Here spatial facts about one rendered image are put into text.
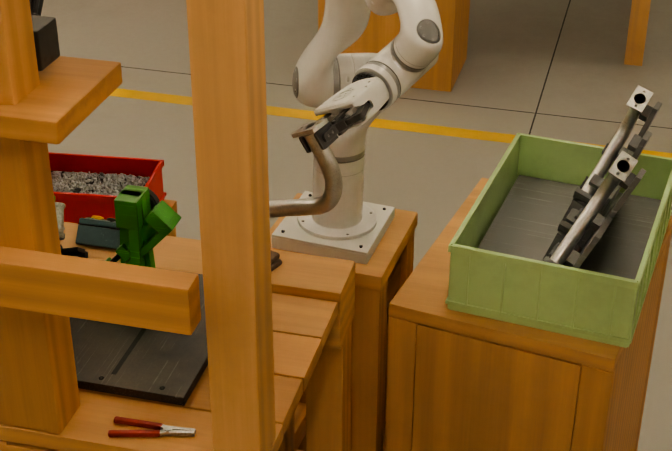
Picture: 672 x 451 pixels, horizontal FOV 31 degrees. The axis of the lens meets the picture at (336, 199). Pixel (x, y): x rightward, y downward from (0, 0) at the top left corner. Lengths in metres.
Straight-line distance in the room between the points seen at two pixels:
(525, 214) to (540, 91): 2.87
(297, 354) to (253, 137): 0.72
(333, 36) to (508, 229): 0.69
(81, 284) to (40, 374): 0.28
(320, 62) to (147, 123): 2.93
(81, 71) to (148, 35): 4.47
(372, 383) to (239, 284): 1.02
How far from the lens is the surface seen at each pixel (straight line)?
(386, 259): 2.80
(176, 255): 2.74
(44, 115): 1.90
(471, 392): 2.81
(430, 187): 4.91
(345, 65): 2.68
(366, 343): 2.85
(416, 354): 2.80
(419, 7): 2.10
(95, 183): 3.09
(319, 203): 2.06
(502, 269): 2.65
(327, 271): 2.66
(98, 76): 2.03
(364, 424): 3.00
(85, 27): 6.69
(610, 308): 2.64
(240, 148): 1.82
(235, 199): 1.87
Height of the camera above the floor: 2.32
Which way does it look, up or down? 29 degrees down
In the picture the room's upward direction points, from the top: straight up
